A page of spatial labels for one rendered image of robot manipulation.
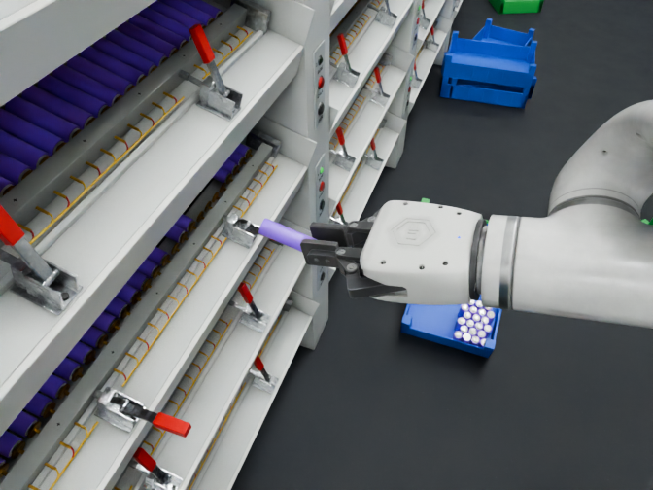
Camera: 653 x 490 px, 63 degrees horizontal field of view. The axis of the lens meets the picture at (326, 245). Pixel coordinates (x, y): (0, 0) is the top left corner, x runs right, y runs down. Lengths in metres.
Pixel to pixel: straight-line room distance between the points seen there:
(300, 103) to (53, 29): 0.46
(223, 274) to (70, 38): 0.37
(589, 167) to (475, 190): 1.15
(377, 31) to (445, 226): 0.77
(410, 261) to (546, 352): 0.87
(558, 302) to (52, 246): 0.41
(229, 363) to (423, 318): 0.57
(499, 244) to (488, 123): 1.50
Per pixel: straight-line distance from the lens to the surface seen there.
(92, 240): 0.47
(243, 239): 0.70
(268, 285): 0.90
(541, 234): 0.47
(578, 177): 0.52
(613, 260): 0.47
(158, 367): 0.61
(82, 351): 0.60
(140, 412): 0.57
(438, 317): 1.27
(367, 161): 1.45
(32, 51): 0.37
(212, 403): 0.80
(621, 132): 0.48
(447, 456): 1.13
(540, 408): 1.23
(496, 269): 0.47
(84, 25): 0.40
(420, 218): 0.51
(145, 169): 0.52
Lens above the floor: 1.03
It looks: 46 degrees down
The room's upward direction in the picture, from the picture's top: straight up
